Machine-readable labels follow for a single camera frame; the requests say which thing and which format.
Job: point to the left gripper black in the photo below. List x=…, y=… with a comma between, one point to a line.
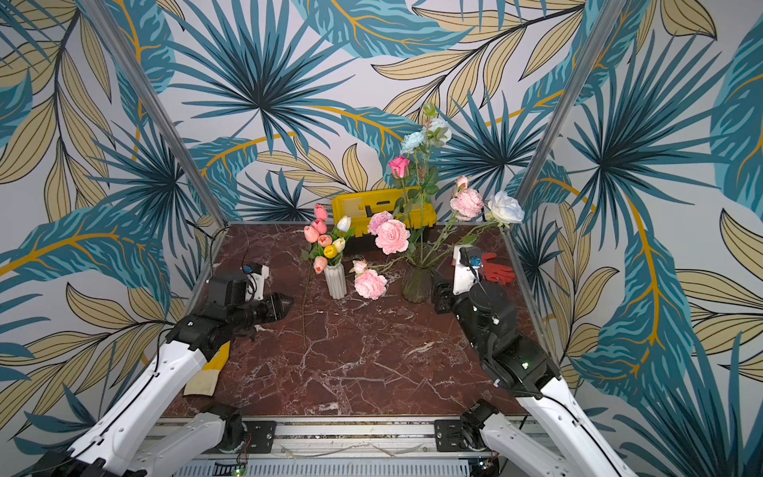
x=275, y=310

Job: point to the white ribbed vase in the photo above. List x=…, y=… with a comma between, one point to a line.
x=336, y=281

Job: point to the white rose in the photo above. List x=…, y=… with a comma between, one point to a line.
x=501, y=211

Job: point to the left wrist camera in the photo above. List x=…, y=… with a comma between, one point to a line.
x=256, y=275

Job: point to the double pink peony stem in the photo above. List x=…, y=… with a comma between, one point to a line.
x=466, y=204

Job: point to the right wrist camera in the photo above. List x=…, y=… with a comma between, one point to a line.
x=467, y=262

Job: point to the pale blue flower stem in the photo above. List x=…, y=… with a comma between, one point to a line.
x=420, y=177

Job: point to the pink carnation flower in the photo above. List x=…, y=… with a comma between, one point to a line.
x=378, y=220

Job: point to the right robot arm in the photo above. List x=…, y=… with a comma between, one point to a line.
x=519, y=366

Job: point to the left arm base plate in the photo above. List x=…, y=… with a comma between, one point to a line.
x=248, y=437

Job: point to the low pink peony stem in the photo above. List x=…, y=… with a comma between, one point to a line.
x=371, y=280

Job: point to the light pink rose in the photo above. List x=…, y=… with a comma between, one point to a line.
x=304, y=303

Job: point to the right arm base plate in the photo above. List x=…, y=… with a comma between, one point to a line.
x=456, y=435

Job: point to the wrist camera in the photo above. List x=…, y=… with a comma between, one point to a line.
x=467, y=262
x=256, y=275

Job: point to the yellow black toolbox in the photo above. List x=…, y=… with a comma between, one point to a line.
x=360, y=207

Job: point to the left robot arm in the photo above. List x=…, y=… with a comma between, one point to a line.
x=234, y=306

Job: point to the tulip bouquet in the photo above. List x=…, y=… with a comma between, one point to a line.
x=325, y=247

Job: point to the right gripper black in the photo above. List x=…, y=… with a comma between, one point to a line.
x=444, y=296

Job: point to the pink peony flower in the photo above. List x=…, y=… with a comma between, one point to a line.
x=393, y=237

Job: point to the red glove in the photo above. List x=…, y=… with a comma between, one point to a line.
x=498, y=273

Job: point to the clear glass vase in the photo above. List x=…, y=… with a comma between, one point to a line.
x=417, y=284

